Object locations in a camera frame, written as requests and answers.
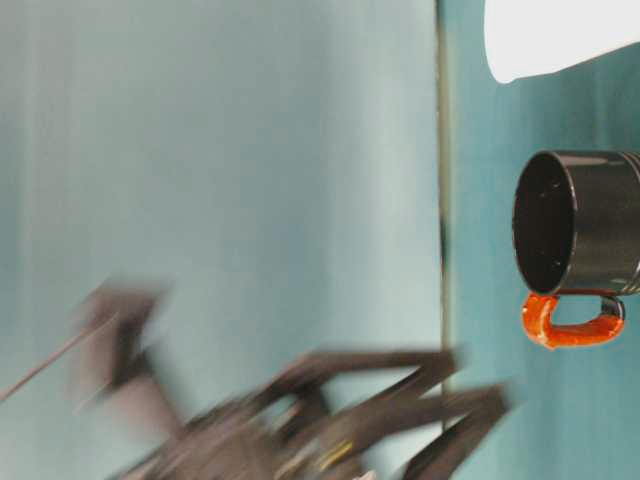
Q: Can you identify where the black cup holder red handle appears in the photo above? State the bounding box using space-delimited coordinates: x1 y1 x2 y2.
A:
510 149 640 351

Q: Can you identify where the white paper cup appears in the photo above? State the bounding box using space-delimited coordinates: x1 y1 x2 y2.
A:
483 0 640 85

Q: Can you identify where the blue-green table cloth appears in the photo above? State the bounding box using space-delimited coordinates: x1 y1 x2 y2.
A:
442 0 640 480

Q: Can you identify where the thin wrist camera wire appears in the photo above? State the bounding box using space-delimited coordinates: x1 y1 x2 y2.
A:
0 312 124 401

